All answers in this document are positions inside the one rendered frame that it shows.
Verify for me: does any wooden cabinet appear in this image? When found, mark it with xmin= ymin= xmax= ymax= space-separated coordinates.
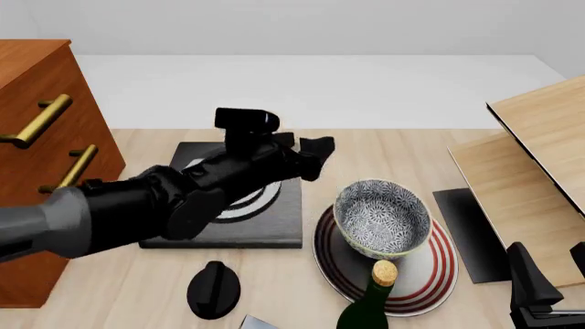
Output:
xmin=0 ymin=38 xmax=127 ymax=310

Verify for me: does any long brass drawer handle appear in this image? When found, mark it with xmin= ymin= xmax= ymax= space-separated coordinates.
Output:
xmin=37 ymin=143 xmax=100 ymax=195
xmin=0 ymin=93 xmax=74 ymax=151

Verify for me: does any grey flat object corner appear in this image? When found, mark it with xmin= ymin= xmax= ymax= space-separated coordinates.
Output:
xmin=239 ymin=313 xmax=281 ymax=329

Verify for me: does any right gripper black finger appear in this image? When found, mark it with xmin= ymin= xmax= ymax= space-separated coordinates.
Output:
xmin=569 ymin=240 xmax=585 ymax=280
xmin=505 ymin=241 xmax=566 ymax=313

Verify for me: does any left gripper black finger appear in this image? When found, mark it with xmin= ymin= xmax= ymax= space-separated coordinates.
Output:
xmin=298 ymin=135 xmax=336 ymax=166
xmin=272 ymin=131 xmax=297 ymax=149

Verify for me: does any white plate with red rings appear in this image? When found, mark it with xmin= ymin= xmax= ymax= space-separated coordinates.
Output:
xmin=312 ymin=202 xmax=460 ymax=318

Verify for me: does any round black stove knob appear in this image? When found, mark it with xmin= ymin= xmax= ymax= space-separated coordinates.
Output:
xmin=186 ymin=260 xmax=242 ymax=321

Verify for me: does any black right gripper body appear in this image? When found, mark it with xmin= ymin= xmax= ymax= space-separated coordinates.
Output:
xmin=508 ymin=303 xmax=585 ymax=329

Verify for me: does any flat black stove plate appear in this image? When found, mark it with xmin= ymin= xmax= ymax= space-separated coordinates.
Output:
xmin=138 ymin=141 xmax=304 ymax=250

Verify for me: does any patterned black and white bowl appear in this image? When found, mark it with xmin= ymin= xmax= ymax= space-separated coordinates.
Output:
xmin=333 ymin=178 xmax=433 ymax=260

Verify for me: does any dark green corked wine bottle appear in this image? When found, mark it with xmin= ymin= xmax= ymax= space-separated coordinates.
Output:
xmin=335 ymin=259 xmax=399 ymax=329

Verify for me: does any pale wooden rack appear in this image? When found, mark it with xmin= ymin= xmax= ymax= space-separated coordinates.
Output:
xmin=431 ymin=74 xmax=585 ymax=289

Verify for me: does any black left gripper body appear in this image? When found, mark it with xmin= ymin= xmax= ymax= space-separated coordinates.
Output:
xmin=272 ymin=145 xmax=324 ymax=183

